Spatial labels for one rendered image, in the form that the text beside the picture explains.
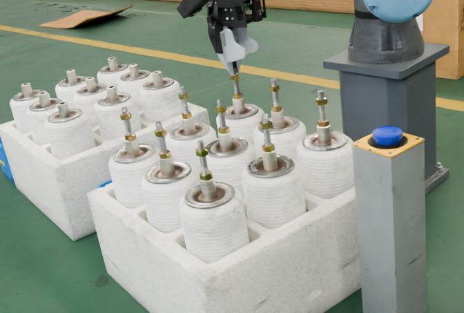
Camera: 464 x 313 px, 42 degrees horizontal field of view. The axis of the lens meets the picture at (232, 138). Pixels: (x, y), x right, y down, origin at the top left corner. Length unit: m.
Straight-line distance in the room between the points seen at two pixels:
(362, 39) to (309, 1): 1.94
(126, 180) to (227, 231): 0.25
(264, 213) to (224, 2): 0.38
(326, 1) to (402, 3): 2.04
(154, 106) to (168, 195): 0.50
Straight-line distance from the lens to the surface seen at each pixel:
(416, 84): 1.27
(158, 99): 1.42
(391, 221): 0.87
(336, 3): 3.08
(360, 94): 1.27
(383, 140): 0.85
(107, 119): 1.38
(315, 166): 1.00
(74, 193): 1.34
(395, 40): 1.24
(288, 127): 1.09
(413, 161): 0.86
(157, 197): 0.97
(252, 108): 1.20
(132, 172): 1.06
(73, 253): 1.35
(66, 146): 1.35
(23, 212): 1.58
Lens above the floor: 0.67
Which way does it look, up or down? 23 degrees down
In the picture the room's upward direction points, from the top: 8 degrees counter-clockwise
